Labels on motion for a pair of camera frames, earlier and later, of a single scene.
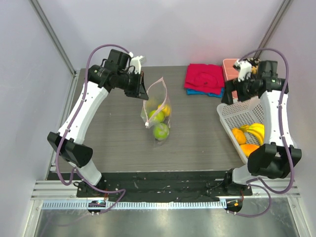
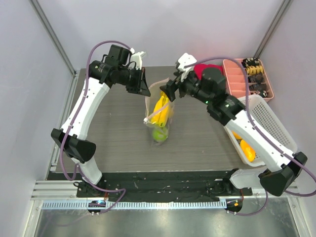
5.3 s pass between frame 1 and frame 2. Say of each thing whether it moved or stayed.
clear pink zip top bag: stayed
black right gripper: moved
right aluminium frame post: stayed
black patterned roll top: stayed
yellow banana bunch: moved
